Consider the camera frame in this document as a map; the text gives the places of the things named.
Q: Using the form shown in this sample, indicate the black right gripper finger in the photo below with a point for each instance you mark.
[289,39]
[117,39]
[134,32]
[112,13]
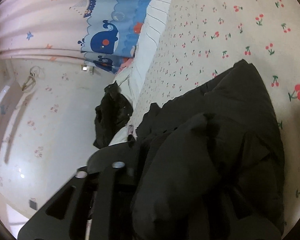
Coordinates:
[93,204]

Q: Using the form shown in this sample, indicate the black puffer jacket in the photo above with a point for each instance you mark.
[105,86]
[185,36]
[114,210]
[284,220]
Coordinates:
[214,163]

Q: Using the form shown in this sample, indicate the black garment on bed edge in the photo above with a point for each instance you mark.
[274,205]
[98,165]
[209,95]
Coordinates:
[112,114]

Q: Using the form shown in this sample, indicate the blue whale print curtain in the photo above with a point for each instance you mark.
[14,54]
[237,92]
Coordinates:
[113,31]

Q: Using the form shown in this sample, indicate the white cherry print bedsheet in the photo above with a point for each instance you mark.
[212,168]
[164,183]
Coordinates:
[203,38]

